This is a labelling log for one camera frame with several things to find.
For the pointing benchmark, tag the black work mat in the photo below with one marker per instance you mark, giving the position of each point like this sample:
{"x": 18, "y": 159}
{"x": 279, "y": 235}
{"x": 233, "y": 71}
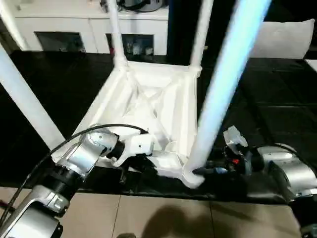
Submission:
{"x": 272, "y": 99}

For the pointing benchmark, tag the grey round appliance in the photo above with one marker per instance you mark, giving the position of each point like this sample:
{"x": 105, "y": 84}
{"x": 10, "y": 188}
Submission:
{"x": 138, "y": 4}

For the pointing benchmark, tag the grey printed cushion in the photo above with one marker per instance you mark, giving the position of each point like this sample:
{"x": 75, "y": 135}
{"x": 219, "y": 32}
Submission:
{"x": 282, "y": 39}

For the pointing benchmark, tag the white plastic table top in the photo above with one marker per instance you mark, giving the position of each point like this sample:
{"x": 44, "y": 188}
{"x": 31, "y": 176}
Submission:
{"x": 148, "y": 99}

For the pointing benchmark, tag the black box with gold label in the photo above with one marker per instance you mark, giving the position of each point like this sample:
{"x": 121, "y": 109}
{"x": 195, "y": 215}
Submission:
{"x": 218, "y": 27}

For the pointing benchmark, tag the flat white board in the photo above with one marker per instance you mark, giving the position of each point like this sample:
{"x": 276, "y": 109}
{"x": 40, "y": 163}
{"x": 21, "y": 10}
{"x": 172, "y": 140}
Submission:
{"x": 310, "y": 65}

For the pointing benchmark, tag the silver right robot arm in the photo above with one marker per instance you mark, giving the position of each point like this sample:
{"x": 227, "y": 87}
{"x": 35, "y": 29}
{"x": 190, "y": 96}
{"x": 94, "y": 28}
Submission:
{"x": 292, "y": 168}

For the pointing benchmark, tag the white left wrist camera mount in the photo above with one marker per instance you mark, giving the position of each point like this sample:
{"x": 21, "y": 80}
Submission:
{"x": 138, "y": 146}

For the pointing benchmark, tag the white cabinet with glass doors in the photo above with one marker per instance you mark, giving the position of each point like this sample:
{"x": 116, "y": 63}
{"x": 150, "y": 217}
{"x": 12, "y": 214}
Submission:
{"x": 62, "y": 24}

